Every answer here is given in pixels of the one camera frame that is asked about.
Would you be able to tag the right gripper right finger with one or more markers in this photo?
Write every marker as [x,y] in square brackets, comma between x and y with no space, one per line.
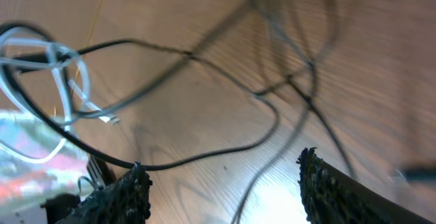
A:
[331,197]

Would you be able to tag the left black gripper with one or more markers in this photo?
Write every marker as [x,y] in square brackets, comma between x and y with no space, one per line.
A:
[99,177]

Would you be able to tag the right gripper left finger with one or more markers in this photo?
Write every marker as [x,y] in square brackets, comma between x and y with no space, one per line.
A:
[125,201]

